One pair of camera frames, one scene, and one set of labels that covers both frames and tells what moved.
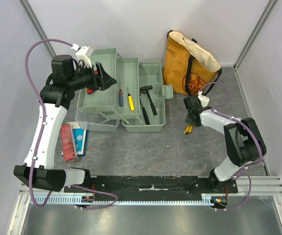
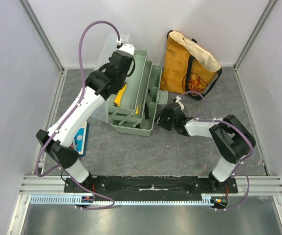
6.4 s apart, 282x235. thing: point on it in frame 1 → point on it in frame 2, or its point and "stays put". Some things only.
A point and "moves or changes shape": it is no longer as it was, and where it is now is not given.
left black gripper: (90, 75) → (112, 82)
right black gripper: (192, 117) → (162, 117)
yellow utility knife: (188, 129) moves or changes shape
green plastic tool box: (137, 100) moves or changes shape
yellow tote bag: (188, 68) stays put
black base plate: (153, 186) stays put
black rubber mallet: (146, 88) → (146, 112)
